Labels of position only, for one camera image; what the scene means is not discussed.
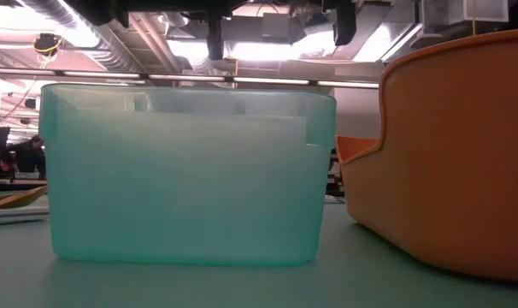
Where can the orange plastic bin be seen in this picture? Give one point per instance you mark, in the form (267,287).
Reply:
(455,171)

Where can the smooth silver ceiling duct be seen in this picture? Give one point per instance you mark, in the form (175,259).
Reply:
(175,19)

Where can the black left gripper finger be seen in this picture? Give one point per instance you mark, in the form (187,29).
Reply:
(345,23)
(215,38)

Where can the grey ceiling box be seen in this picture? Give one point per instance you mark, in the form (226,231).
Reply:
(276,25)

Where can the person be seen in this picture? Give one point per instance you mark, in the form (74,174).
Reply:
(28,158)

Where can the black shelf unit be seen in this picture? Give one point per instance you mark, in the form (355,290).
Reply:
(335,192)

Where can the teal translucent plastic bin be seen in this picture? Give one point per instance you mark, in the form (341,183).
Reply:
(186,192)

